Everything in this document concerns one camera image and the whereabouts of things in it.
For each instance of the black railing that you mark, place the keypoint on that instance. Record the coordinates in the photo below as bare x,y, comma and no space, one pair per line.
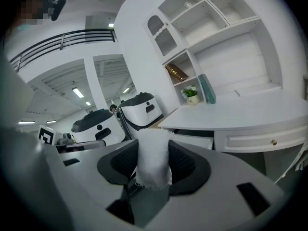
62,42

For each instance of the person's head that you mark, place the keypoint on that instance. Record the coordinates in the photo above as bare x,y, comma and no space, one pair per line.
33,6

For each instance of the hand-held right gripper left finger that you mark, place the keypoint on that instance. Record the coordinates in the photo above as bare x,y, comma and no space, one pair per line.
84,184

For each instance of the potted flower plant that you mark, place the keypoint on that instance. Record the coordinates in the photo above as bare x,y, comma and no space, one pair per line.
192,100

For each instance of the white black mobile robot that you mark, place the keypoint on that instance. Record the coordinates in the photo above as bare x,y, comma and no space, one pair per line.
142,109

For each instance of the closed desk drawer with knob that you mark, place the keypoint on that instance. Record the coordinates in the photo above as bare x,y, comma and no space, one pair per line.
252,141

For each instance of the teal book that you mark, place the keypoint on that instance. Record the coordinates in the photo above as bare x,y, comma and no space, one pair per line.
208,90

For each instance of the black head camera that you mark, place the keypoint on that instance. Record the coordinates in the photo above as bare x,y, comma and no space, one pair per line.
59,7

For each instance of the white frayed cloth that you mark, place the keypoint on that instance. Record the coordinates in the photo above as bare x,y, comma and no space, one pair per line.
152,157

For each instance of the brown book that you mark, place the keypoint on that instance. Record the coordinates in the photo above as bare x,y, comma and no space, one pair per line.
176,72

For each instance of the person's torso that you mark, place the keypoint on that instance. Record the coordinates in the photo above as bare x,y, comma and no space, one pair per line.
24,165

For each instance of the white desk with hutch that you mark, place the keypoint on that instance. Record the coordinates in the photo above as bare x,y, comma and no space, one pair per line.
240,112

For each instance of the white drawer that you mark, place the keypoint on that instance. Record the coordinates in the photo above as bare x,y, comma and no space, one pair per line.
197,141

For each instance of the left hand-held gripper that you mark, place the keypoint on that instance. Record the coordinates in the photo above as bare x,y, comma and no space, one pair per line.
47,135

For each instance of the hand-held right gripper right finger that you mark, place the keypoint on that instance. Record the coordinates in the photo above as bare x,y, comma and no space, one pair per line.
228,172

